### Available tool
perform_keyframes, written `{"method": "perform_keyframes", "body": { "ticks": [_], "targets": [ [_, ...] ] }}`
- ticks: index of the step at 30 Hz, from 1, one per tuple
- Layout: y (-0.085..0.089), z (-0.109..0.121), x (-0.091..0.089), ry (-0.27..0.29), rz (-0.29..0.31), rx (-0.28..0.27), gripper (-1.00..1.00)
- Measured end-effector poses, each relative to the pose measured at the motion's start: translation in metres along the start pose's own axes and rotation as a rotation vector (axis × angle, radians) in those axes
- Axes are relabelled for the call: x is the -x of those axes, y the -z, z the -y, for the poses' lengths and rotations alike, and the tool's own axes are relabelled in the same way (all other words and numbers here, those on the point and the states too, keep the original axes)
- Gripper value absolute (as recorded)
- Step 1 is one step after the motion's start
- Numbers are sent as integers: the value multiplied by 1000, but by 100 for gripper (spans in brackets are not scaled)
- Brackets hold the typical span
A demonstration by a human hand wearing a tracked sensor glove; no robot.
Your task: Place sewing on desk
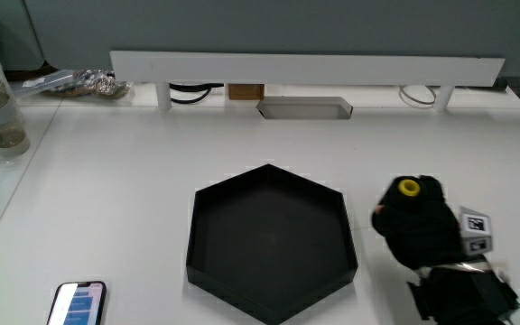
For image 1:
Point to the person's right hand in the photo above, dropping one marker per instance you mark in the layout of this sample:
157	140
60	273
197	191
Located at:
418	230

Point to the yellow sewing thread spool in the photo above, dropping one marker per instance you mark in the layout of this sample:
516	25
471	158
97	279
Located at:
409	188

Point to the white desk shelf riser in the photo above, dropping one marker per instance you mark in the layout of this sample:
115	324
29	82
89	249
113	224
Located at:
305	68

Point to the white desk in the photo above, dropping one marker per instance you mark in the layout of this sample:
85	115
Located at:
120	180

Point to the black hexagonal tray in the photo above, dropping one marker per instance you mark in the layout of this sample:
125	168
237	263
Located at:
269	244

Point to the brown wooden block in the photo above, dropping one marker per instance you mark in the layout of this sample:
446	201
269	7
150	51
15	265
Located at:
245	91

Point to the black smartphone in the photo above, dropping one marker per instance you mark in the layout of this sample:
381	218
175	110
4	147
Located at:
78	304

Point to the clear bag of brown snacks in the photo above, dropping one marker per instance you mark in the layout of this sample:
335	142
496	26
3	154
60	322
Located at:
93	83

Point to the clear flat plastic packet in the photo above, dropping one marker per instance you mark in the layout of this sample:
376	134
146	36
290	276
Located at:
43	82

